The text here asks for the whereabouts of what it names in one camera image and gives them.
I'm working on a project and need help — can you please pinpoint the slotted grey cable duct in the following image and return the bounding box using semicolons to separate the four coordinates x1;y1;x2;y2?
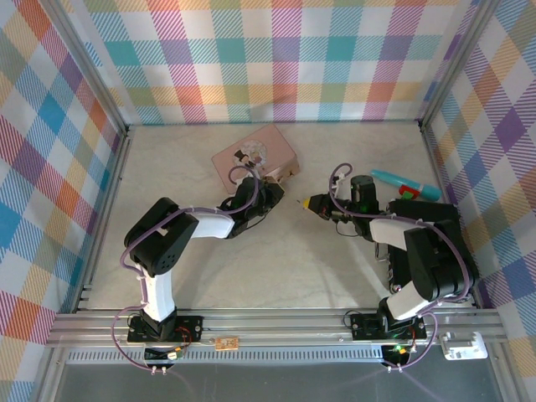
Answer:
62;345;389;365

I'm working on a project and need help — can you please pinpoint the black case with metal handle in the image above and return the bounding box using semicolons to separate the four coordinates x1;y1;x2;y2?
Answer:
374;199;482;295

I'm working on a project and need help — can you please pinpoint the teal marker pen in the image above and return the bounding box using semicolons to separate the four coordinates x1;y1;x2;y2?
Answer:
369;168;442;202

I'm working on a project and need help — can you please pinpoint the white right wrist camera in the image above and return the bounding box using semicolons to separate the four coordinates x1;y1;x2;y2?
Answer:
332;173;350;198

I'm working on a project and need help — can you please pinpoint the aluminium frame corner post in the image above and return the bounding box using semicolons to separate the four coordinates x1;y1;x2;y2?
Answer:
417;0;502;129
40;0;130;136

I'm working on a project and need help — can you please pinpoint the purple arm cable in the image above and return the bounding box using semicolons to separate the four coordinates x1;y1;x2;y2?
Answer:
328;162;471;374
112;165;261;374

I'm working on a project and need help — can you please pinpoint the white plastic bracket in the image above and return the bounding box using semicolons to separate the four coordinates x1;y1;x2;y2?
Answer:
439;330;489;362

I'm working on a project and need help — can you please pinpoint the aluminium frame cross rail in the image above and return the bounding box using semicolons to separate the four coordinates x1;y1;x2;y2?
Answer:
44;308;504;348

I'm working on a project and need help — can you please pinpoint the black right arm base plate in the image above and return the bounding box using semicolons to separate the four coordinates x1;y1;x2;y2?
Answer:
348;312;429;342

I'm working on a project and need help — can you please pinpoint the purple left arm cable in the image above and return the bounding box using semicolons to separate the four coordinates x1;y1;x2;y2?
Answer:
112;165;261;374

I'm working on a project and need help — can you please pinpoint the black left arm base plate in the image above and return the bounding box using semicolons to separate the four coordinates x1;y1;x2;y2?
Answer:
126;314;205;346

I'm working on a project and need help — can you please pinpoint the aluminium frame side rail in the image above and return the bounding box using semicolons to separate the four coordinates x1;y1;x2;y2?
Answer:
420;123;481;310
71;124;133;314

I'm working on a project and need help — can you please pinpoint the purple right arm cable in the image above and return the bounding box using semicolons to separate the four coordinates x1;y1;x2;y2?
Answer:
328;162;471;374

